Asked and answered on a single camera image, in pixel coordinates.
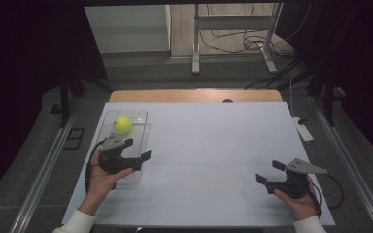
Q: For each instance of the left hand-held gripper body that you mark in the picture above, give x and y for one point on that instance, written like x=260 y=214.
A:
x=111 y=143

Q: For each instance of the yellow tennis ball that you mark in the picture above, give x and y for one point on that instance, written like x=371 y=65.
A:
x=122 y=125

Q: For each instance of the white table cover sheet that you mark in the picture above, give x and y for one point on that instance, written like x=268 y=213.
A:
x=213 y=139

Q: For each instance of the white cabinet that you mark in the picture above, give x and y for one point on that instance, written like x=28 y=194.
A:
x=126 y=29

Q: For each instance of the clear plastic container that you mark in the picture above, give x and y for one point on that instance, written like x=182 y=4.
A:
x=140 y=136

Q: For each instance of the black curtain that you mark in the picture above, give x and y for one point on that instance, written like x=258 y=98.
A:
x=19 y=81
x=362 y=64

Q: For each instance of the white power strip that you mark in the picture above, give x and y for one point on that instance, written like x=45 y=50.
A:
x=303 y=130

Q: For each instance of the person's right hand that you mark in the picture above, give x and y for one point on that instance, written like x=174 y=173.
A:
x=302 y=207

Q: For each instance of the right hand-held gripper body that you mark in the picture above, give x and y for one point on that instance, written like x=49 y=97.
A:
x=301 y=165

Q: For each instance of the black stand leg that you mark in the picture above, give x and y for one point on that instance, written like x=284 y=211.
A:
x=328 y=100
x=64 y=100

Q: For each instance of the person's left hand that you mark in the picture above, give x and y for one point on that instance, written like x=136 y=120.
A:
x=102 y=184

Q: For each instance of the aluminium floor rail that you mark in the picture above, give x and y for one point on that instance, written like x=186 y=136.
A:
x=42 y=174
x=353 y=174

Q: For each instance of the wooden table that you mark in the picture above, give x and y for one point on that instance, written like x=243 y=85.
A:
x=175 y=96

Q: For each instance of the grey metal stand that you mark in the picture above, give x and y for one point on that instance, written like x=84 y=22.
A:
x=233 y=22

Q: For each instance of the black floor frame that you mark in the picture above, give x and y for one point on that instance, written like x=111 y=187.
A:
x=74 y=138

